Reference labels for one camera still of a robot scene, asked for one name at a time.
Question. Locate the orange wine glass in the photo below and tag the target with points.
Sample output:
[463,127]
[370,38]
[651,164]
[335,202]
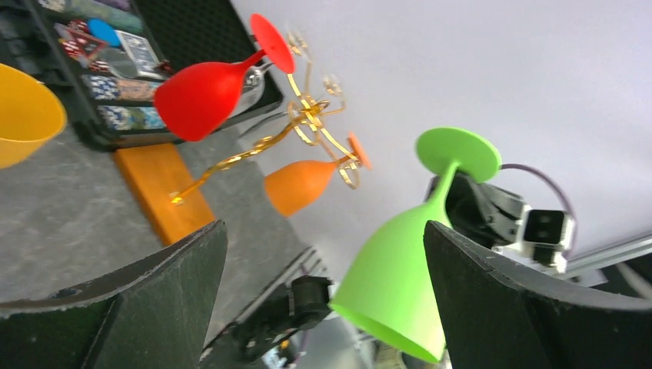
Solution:
[299,184]

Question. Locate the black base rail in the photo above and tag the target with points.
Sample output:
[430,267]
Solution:
[270,332]

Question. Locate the orange wooden rack base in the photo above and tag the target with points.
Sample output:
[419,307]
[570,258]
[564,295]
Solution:
[156,174]

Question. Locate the black poker chip case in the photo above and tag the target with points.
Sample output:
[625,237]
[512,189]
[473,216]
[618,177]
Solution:
[107,90]

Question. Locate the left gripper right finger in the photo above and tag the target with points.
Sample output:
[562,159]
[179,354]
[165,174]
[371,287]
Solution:
[497,313]

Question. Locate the green wine glass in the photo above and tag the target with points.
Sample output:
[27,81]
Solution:
[387,291]

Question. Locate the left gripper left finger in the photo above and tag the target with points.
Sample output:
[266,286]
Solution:
[153,313]

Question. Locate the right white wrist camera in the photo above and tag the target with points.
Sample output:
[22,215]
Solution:
[543,238]

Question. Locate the gold wire glass rack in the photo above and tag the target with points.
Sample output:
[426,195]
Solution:
[304,117]

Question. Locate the red wine glass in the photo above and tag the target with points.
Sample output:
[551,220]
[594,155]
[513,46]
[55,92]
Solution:
[196,100]

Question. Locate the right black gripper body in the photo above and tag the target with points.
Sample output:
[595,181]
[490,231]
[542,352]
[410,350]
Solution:
[484,213]

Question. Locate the yellow wine glass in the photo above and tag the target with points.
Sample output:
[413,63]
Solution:
[31,115]

